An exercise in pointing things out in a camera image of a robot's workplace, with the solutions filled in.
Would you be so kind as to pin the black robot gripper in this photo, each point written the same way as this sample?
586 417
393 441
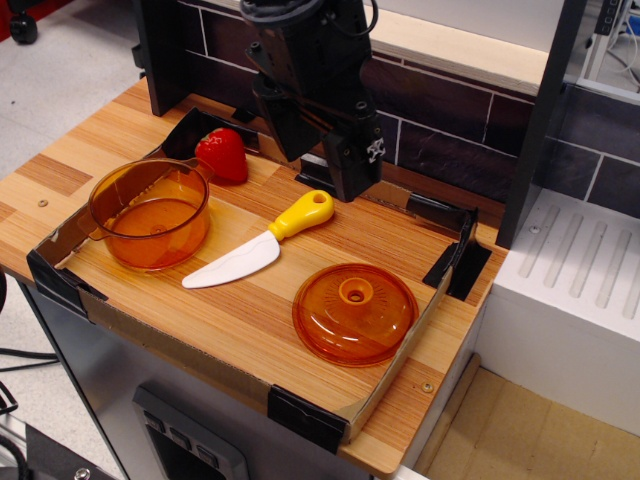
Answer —
309 56

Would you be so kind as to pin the yellow handled white toy knife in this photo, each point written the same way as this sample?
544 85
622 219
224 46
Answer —
310 210

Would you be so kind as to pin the orange transparent pot lid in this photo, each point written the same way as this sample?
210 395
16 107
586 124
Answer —
354 315

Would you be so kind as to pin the orange transparent plastic pot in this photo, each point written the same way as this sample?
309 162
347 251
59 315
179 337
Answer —
152 214

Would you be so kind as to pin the cardboard fence with black tape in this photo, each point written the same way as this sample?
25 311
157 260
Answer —
240 337

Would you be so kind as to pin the red toy strawberry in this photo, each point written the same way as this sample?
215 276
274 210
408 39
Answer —
223 151

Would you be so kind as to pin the white toy sink drainboard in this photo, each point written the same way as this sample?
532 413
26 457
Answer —
562 318

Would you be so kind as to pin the black caster wheel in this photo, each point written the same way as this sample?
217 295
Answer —
22 26

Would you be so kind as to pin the toy oven control panel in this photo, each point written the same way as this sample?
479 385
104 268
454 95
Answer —
184 448

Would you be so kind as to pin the black left frame post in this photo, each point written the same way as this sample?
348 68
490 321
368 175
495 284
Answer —
164 59

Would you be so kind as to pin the black vertical post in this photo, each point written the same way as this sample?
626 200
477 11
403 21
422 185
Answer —
524 190

